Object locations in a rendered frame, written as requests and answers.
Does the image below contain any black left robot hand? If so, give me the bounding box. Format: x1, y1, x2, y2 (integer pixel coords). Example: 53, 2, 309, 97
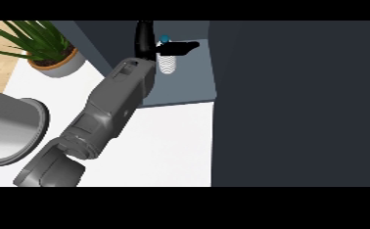
133, 20, 200, 62

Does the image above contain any green potted plant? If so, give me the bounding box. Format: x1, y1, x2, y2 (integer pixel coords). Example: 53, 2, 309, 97
0, 20, 88, 78

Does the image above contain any dark grey cabinet door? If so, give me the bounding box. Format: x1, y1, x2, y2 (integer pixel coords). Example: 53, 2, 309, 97
208, 20, 370, 188

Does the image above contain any grey cabinet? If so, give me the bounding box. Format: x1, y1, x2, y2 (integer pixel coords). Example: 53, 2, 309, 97
48, 20, 218, 110

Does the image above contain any grey metal pot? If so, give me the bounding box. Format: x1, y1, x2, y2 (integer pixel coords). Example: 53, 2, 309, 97
0, 93, 50, 167

